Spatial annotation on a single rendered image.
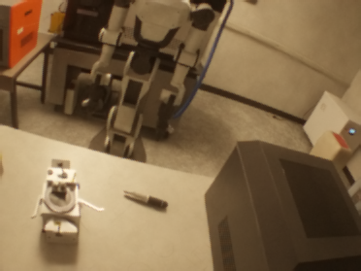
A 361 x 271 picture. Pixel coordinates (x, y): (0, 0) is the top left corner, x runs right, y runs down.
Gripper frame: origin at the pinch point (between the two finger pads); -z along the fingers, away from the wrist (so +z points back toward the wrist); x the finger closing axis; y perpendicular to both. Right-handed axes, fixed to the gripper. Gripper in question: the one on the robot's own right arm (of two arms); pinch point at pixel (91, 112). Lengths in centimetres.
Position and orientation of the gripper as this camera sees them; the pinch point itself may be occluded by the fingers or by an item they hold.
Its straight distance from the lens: 165.3
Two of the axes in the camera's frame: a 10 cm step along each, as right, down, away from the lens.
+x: 0.6, 4.5, -8.9
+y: 9.4, 2.7, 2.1
